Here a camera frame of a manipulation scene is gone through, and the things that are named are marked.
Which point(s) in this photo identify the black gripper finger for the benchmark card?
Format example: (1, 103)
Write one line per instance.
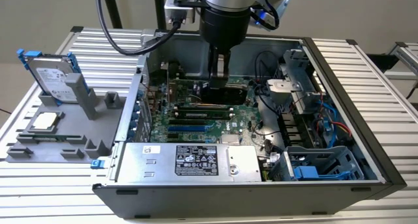
(219, 82)

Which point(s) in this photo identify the green graphics card black fan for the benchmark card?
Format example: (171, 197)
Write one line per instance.
(228, 96)

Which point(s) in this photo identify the installed green RAM stick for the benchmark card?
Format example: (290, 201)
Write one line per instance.
(195, 114)

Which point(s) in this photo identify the green motherboard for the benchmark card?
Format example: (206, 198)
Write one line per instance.
(242, 116)

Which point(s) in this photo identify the black expansion slot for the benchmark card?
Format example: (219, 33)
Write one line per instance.
(188, 122)

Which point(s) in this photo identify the blue expansion slot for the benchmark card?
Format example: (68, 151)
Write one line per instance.
(187, 129)

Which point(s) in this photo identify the small silver heatsink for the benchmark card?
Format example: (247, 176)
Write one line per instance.
(231, 139)

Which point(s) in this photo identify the silver metal drive cage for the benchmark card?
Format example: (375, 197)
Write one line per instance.
(303, 96)

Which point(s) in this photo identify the silver power supply unit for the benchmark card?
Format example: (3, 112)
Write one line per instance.
(163, 165)

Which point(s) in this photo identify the grey blue disk bay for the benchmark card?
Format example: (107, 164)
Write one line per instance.
(326, 155)

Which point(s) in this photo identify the blue disk bay clip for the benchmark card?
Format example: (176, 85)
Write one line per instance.
(305, 172)

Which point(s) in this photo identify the open black PC case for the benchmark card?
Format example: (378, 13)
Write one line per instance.
(228, 202)

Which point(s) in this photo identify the grey plastic parts rack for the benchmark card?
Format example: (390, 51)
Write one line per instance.
(68, 126)

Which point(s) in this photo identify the blue case latch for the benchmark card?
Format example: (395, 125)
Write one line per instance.
(98, 164)

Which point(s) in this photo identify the hard disk in blue carrier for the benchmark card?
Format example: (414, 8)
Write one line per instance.
(48, 79)

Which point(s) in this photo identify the silver CPU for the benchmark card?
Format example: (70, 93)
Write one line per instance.
(44, 121)

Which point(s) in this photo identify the loose green RAM stick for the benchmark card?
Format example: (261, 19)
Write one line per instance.
(48, 137)

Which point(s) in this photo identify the silver wrist camera blue light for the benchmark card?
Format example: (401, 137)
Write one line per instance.
(266, 18)

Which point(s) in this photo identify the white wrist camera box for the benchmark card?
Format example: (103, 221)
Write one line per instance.
(176, 13)

